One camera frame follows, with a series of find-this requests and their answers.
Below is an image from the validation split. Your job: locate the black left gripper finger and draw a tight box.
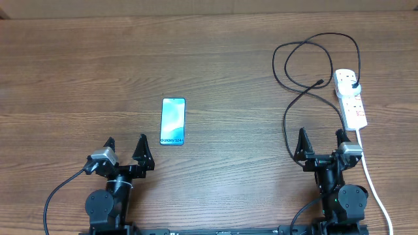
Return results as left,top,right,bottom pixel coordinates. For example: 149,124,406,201
132,134,153,162
103,137,116,152

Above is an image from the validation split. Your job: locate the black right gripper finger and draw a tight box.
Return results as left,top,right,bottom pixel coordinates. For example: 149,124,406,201
294,127,314,161
336,129,350,146

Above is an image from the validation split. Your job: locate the blue Samsung Galaxy smartphone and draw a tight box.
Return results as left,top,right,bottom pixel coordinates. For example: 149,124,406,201
160,98,185,146

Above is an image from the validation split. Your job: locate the black USB charging cable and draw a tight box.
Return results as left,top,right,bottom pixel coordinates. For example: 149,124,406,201
272,32,362,168

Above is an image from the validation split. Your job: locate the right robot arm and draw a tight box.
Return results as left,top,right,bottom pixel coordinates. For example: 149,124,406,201
289,128,368,234

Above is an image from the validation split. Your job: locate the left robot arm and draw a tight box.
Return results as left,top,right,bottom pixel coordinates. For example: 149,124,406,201
83,134,155,234

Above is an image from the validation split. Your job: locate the white charger adapter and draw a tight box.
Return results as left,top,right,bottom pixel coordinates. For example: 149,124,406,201
335,82,362,99

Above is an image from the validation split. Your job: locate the white power strip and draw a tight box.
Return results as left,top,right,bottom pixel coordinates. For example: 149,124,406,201
333,69,368,131

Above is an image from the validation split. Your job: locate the white power strip cord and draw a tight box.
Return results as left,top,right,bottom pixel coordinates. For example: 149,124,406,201
355,129,394,235

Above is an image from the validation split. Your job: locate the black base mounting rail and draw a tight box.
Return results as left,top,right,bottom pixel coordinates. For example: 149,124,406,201
78,224,370,235

